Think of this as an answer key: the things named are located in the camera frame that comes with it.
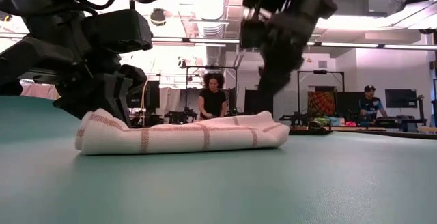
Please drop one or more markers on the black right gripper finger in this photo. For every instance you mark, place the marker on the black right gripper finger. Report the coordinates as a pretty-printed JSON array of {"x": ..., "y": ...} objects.
[
  {"x": 292, "y": 70},
  {"x": 271, "y": 79}
]

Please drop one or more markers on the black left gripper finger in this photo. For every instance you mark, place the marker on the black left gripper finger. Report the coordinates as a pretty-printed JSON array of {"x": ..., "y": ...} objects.
[
  {"x": 134, "y": 77},
  {"x": 85, "y": 94}
]

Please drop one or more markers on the white red-checked towel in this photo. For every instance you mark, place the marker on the white red-checked towel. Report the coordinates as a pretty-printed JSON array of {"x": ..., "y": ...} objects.
[{"x": 177, "y": 138}]

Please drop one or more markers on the colourful patterned tapestry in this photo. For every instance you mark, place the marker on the colourful patterned tapestry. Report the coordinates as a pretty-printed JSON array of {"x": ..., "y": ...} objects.
[{"x": 321, "y": 104}]

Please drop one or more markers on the ceiling light strip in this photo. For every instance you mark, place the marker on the ceiling light strip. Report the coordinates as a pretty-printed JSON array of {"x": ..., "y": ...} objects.
[
  {"x": 409, "y": 46},
  {"x": 348, "y": 45}
]

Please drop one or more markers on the person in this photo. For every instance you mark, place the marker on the person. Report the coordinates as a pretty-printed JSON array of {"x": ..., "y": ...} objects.
[
  {"x": 370, "y": 109},
  {"x": 212, "y": 101}
]

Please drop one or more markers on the black ceiling lamp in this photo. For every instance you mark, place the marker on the black ceiling lamp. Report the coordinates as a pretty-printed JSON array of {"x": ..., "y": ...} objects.
[{"x": 158, "y": 16}]

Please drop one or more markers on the black computer monitor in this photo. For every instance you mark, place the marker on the black computer monitor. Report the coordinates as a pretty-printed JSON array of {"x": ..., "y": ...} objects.
[
  {"x": 348, "y": 106},
  {"x": 401, "y": 98}
]

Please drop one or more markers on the green table mat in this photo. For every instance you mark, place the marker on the green table mat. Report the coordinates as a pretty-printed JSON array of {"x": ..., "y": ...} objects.
[{"x": 239, "y": 190}]

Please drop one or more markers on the black gantry frame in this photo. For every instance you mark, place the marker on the black gantry frame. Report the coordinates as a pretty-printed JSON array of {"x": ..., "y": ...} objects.
[
  {"x": 211, "y": 67},
  {"x": 321, "y": 71}
]

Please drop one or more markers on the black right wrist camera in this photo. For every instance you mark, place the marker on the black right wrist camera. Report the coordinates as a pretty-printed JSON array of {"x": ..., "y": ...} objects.
[{"x": 254, "y": 34}]

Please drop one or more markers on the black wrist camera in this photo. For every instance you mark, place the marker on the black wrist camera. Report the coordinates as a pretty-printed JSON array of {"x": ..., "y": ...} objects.
[
  {"x": 117, "y": 31},
  {"x": 254, "y": 34}
]

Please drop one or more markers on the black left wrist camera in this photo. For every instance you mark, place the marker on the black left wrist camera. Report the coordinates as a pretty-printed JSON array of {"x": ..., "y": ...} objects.
[{"x": 117, "y": 31}]

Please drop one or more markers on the silver ceiling duct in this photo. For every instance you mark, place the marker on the silver ceiling duct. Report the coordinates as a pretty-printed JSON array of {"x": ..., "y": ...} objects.
[{"x": 210, "y": 15}]

